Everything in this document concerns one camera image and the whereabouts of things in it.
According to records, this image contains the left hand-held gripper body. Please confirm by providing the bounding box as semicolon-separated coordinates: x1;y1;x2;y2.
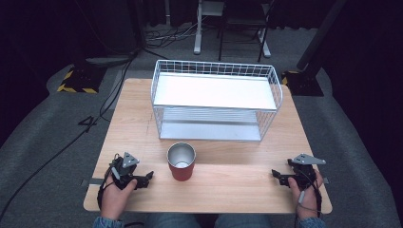
108;151;144;191

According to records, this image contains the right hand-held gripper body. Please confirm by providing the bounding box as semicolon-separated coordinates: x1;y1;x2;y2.
286;153;327;192

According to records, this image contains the person's right hand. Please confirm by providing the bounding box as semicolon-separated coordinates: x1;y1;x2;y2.
287;170;325;221

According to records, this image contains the person's left hand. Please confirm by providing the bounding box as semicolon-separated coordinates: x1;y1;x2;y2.
100;175;139;221

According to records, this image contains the red cup with metal inside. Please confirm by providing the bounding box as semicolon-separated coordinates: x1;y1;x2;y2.
166;142;198;182

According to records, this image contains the person's left leg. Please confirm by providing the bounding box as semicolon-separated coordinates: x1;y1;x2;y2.
144;212;203;228

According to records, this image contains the person's leg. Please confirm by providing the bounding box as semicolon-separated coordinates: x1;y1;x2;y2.
144;212;203;228
214;213;299;228

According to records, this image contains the person's right leg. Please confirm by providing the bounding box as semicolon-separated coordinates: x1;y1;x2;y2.
214;213;299;228

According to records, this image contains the black stand with striped base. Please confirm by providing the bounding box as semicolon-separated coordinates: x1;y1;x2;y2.
56;0;108;95
280;0;348;98

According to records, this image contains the white desk leg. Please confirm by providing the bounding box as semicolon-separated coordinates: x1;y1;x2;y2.
192;0;226;56
257;28;273;59

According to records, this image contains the black metal chair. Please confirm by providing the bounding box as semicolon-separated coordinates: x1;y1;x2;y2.
217;0;276;64

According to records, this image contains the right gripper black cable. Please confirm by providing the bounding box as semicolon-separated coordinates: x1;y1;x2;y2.
294;170;323;228

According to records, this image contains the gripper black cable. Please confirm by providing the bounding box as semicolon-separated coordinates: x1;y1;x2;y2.
294;170;323;228
96;153;146;228

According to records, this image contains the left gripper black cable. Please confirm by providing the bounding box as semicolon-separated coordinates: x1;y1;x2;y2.
96;153;146;228

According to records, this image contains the long black floor cable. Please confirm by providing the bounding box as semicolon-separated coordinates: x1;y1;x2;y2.
0;50;141;221

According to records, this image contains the white wire shelf rack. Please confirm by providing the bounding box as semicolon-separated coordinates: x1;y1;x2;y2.
150;59;284;143

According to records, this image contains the bundle of floor cables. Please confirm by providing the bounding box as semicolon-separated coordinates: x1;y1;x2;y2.
144;17;207;50

